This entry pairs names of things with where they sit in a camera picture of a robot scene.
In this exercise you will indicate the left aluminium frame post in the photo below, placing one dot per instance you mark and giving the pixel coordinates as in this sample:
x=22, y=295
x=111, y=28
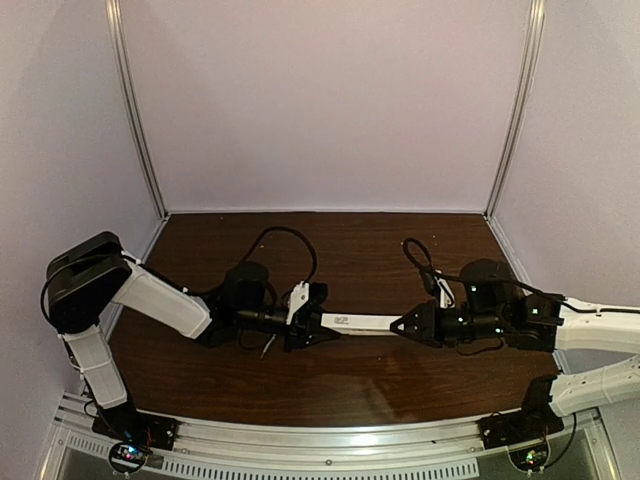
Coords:
x=133, y=114

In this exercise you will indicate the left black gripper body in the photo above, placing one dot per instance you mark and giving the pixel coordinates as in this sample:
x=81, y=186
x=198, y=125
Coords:
x=298, y=325

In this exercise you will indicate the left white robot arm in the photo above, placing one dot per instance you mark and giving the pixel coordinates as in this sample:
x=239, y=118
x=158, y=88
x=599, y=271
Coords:
x=83, y=281

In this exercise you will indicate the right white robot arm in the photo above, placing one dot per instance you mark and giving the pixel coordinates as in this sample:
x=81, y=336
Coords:
x=497, y=306

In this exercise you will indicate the aluminium frame post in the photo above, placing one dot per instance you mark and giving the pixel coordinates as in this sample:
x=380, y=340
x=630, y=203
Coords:
x=133, y=114
x=529, y=61

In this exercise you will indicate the white remote control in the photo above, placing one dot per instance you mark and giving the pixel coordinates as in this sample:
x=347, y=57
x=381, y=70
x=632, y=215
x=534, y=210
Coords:
x=359, y=324

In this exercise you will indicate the right aluminium frame post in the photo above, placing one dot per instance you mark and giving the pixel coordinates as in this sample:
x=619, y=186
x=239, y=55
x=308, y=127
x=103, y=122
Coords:
x=529, y=61

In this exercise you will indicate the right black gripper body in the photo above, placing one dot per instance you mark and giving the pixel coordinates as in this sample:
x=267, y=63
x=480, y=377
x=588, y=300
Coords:
x=432, y=325

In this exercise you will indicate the small metal screwdriver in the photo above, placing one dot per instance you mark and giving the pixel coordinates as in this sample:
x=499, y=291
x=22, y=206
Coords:
x=267, y=346

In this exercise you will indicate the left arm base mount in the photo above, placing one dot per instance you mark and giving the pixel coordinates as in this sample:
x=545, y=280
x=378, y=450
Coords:
x=138, y=439

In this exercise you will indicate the front aluminium rail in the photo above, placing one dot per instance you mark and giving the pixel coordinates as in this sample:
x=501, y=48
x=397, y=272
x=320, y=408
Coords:
x=450, y=449

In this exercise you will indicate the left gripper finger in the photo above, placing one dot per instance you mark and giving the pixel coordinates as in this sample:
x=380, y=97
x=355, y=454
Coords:
x=318, y=336
x=314, y=312

